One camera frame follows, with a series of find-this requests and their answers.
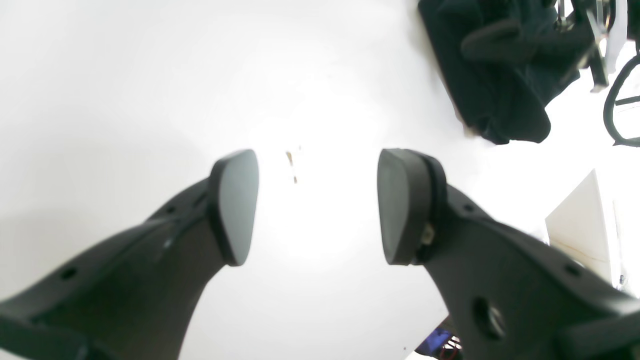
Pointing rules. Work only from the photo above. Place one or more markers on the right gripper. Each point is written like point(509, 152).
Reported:
point(564, 53)

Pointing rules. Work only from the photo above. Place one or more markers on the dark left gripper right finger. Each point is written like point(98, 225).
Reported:
point(509, 295)

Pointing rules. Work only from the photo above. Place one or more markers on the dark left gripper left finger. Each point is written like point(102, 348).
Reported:
point(132, 296)

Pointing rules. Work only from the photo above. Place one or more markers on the black T-shirt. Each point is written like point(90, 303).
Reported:
point(501, 102)

